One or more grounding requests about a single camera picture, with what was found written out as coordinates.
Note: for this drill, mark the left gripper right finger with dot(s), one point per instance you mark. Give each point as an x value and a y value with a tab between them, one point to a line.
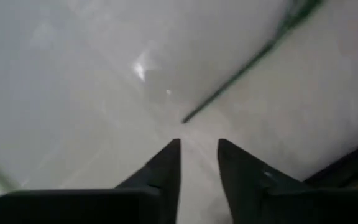
247	186

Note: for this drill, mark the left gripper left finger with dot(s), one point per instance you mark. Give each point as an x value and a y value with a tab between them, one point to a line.
154	186

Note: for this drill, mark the white artificial flower bunch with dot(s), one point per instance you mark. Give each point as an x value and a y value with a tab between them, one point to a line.
228	85

